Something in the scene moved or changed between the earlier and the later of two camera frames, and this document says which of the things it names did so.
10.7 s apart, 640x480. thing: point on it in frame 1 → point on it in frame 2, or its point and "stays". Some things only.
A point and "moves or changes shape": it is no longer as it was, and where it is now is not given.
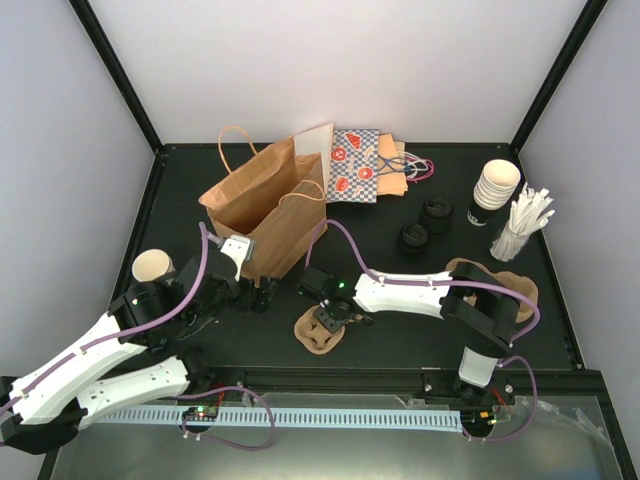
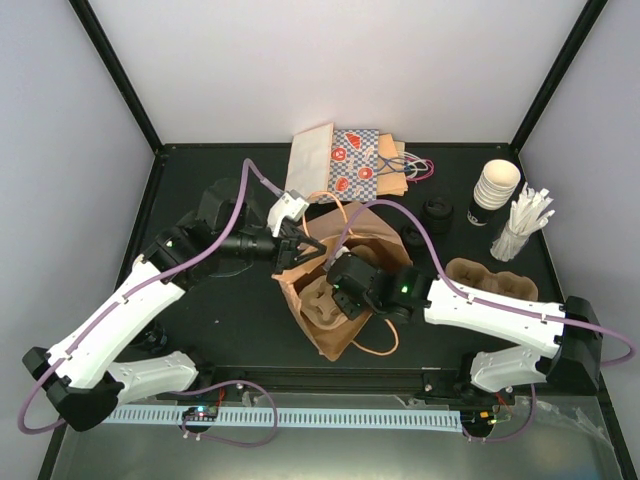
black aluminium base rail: [406, 380] stays
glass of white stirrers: [529, 213] stays
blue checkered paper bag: [353, 169] stays
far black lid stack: [437, 213] stays
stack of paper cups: [494, 189] stays
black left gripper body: [247, 300] → [285, 246]
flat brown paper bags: [392, 177] stays
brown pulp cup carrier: [313, 334] moves or changes shape
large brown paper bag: [278, 199] → [347, 226]
